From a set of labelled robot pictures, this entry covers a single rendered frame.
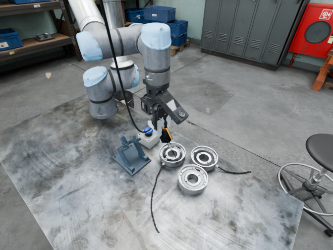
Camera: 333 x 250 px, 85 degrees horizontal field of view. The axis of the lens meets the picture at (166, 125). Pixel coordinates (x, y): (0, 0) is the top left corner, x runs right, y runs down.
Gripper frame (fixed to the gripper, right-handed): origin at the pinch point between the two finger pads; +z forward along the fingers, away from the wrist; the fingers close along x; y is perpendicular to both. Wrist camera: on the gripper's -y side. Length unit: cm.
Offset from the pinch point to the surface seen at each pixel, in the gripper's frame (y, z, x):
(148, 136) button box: 9.5, 8.7, -0.7
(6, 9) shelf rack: 332, -4, -33
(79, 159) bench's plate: 24.0, 13.2, 24.9
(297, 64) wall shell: 10, 89, -374
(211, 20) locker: 171, 29, -317
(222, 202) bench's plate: -27.9, 13.2, 1.2
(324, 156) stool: -54, 32, -71
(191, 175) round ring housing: -14.6, 11.5, 1.1
